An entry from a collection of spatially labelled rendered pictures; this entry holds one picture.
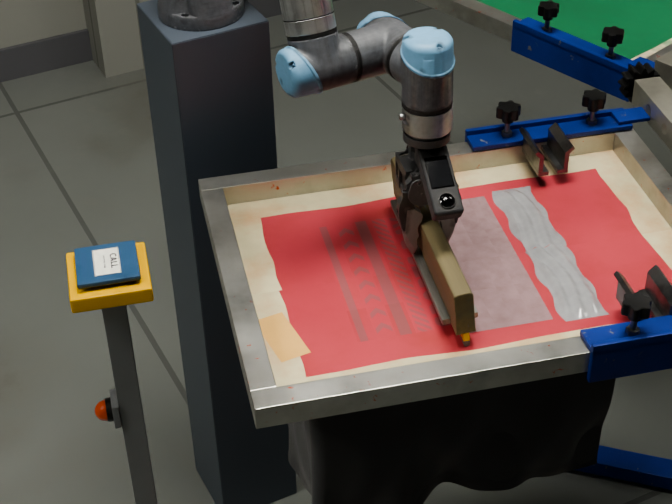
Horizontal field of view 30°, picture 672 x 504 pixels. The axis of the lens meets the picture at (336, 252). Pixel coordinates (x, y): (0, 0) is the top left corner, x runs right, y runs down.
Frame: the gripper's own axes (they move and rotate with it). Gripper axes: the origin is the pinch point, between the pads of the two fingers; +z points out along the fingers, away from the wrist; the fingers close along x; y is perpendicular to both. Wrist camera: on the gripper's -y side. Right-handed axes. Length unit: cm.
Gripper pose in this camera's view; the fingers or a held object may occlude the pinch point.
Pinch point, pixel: (428, 247)
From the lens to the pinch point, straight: 197.8
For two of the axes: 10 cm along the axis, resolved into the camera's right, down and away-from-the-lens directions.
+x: -9.7, 1.5, -1.6
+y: -2.2, -5.6, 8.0
